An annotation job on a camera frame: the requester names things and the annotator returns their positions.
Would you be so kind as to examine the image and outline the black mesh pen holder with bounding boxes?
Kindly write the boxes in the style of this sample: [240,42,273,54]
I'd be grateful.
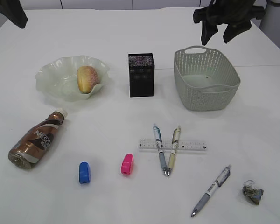
[128,53,155,98]

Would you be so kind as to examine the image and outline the pink pencil sharpener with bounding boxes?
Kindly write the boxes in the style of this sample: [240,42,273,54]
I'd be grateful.
[120,154,134,176]

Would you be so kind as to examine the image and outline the white grey pen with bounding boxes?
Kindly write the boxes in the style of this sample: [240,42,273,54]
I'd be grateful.
[191,165,231,217]

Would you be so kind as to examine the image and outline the brown coffee bottle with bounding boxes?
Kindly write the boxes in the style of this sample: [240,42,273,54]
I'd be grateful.
[8,108,68,170]

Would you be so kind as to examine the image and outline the pale green glass plate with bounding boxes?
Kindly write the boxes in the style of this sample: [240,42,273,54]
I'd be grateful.
[35,55,110,102]

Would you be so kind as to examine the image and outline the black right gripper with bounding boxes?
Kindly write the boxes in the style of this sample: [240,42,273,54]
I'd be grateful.
[193,0,264,46]

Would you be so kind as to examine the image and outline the transparent plastic ruler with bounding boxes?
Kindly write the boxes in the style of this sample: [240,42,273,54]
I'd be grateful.
[138,139,208,153]

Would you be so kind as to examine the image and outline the beige pen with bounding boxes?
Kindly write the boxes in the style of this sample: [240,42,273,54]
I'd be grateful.
[167,126,181,176]

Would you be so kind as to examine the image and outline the blue pencil sharpener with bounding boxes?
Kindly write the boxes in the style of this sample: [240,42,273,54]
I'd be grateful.
[79,161,91,184]

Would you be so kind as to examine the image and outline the blue grey paper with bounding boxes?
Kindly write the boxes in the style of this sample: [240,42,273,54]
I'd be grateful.
[242,180,264,205]

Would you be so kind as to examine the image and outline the pale green plastic basket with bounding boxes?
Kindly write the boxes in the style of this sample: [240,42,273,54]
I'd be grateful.
[174,46,240,111]

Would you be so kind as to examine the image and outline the blue grey pen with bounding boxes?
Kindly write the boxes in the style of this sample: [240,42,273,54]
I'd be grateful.
[153,124,168,176]

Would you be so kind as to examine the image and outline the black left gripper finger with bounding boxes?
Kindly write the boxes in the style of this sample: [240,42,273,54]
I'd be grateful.
[0,0,28,29]

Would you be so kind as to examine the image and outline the sugared bread roll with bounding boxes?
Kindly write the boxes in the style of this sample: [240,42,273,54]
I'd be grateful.
[77,66,99,94]

